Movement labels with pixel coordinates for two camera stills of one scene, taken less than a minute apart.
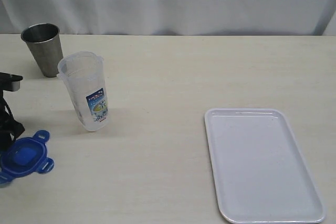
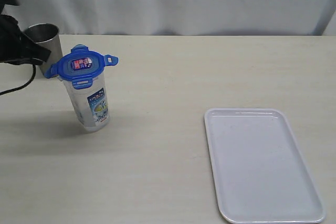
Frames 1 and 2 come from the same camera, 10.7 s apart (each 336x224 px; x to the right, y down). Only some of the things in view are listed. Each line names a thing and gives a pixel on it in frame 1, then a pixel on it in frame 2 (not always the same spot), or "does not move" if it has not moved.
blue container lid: [25, 156] -> [81, 66]
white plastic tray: [261, 174] does not move
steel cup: [45, 41] does not move
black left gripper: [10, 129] -> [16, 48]
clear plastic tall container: [84, 73] does not move
